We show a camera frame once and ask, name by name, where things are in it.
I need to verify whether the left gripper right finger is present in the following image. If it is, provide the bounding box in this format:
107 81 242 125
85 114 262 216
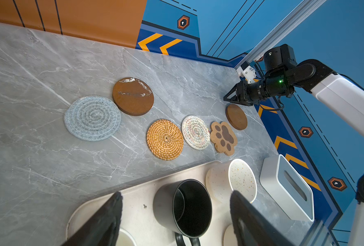
230 191 292 246

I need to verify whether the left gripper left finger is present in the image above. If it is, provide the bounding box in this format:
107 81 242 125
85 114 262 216
63 192 123 246

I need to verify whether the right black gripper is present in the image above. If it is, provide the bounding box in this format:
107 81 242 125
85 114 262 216
223 81 274 106

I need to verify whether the brown cork round coaster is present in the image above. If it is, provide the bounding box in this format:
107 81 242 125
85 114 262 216
226 104 248 130

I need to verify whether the paw shaped wooden coaster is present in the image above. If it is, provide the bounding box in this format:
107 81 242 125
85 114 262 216
210 122 238 156

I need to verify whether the white multicolour woven coaster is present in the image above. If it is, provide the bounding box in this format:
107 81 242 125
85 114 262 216
182 115 210 150

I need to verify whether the white speckled mug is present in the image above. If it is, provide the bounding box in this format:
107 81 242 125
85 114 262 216
206 159 257 204

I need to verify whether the rattan woven coaster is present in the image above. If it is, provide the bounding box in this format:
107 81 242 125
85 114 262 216
146 119 184 161

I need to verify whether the glossy brown round coaster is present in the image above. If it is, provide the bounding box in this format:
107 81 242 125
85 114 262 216
112 77 154 116

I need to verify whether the grey woven coaster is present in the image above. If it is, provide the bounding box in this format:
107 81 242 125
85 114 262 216
64 95 121 141

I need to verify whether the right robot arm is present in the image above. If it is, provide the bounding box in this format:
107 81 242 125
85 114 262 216
224 44 364 246

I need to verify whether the white mug back left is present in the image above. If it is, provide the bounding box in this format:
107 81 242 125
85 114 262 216
116 229 137 246

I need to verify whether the black mug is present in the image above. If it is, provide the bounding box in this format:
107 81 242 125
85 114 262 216
153 179 213 246

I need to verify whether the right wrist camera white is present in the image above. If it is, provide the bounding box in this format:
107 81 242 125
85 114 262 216
236 61 257 84

